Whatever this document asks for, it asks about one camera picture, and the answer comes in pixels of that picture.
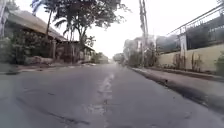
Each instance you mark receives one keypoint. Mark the distant building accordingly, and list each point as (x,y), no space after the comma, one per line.
(133,46)

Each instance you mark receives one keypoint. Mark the roadside shrubs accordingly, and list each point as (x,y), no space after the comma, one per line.
(141,58)

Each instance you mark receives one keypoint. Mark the grey asphalt road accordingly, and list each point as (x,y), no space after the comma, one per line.
(100,96)

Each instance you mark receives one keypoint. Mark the utility pole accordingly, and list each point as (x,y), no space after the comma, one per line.
(144,30)

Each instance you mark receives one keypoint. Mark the group of tall trees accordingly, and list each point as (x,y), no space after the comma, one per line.
(80,16)

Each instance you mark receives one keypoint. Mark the grey concrete sidewalk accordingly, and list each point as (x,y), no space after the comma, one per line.
(190,83)

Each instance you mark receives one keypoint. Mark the house with tiled roof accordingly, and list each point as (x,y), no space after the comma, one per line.
(30,30)

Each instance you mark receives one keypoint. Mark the green garden bushes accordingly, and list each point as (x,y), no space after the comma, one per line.
(23,48)

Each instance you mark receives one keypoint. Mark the yellow wall with railing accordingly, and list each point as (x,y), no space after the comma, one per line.
(200,50)

